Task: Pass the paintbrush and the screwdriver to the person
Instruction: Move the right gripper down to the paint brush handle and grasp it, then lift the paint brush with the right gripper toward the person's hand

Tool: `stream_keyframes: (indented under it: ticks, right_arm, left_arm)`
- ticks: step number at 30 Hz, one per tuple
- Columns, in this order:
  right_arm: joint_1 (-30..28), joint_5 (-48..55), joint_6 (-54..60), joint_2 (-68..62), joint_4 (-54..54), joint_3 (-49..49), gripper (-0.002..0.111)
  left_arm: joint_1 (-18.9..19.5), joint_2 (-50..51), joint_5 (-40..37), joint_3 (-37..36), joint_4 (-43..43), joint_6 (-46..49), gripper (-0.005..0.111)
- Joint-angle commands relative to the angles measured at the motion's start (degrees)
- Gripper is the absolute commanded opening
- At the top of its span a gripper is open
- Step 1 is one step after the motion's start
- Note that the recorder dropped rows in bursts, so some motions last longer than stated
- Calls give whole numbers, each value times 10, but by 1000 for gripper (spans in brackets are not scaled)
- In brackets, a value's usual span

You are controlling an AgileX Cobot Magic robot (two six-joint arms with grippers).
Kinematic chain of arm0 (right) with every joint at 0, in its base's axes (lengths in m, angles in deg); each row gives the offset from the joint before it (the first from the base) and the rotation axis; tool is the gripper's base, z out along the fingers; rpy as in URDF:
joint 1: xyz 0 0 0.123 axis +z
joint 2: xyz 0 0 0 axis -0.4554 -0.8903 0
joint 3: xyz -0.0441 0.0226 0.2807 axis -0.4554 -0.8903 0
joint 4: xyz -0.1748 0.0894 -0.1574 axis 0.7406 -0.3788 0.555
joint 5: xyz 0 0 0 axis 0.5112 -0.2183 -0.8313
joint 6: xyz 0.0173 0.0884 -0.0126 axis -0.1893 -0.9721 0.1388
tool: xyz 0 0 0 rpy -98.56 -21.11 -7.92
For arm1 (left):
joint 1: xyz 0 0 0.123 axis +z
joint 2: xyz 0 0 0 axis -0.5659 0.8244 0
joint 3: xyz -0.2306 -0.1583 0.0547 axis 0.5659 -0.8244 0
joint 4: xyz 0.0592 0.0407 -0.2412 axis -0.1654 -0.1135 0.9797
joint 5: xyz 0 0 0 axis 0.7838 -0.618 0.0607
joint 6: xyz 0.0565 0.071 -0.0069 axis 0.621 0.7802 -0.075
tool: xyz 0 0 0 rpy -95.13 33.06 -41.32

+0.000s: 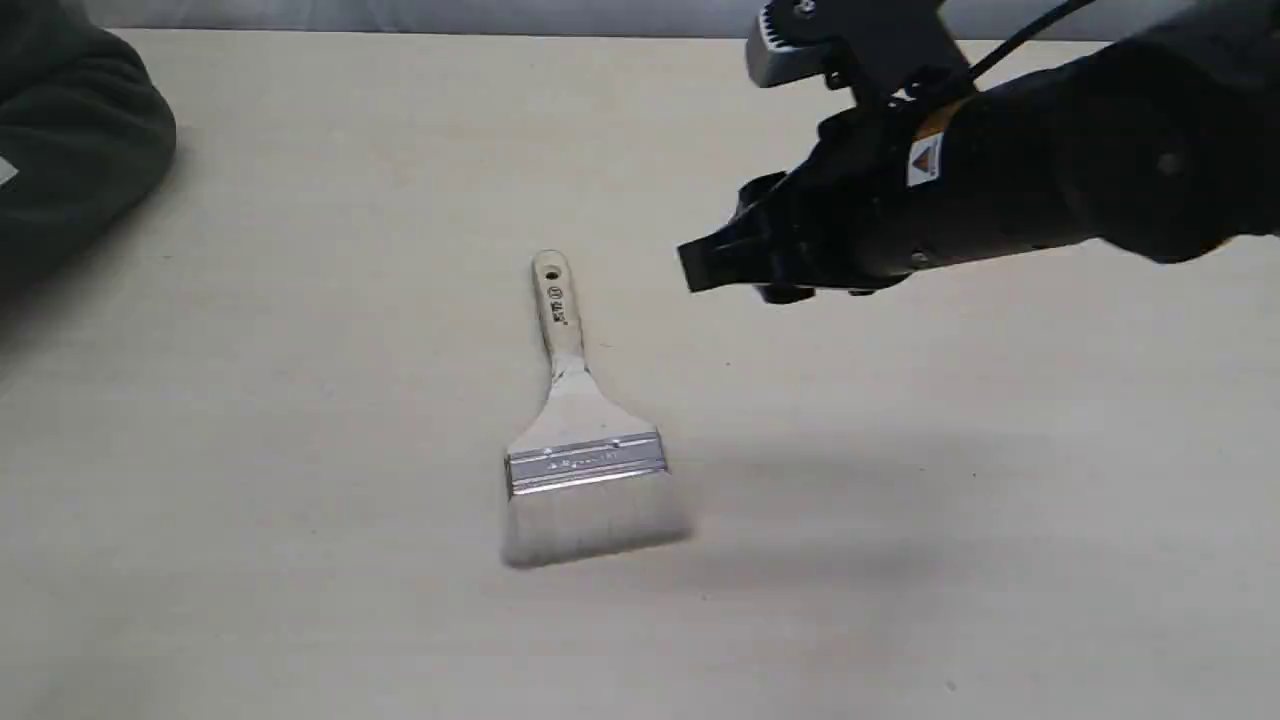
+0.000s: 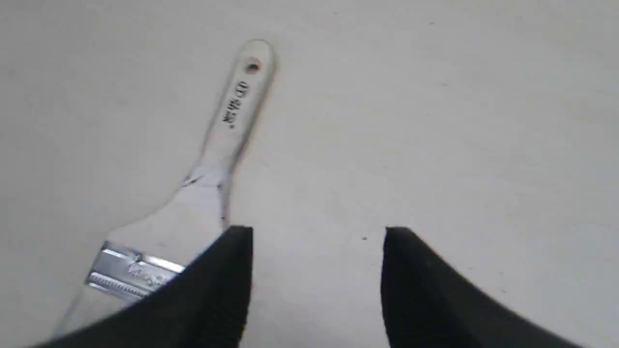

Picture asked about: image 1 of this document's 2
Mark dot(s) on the dark green sleeved forearm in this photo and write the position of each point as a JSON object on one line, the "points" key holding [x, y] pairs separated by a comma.
{"points": [[86, 135]]}

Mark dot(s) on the wide wooden paint brush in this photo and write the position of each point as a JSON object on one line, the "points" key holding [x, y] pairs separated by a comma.
{"points": [[587, 478]]}

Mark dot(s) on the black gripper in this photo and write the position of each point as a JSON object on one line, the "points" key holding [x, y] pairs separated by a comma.
{"points": [[868, 207]]}

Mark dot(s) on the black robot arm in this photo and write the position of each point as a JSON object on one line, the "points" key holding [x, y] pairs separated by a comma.
{"points": [[1163, 144]]}

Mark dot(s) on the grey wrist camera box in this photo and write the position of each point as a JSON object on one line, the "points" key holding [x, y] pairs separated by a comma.
{"points": [[874, 49]]}

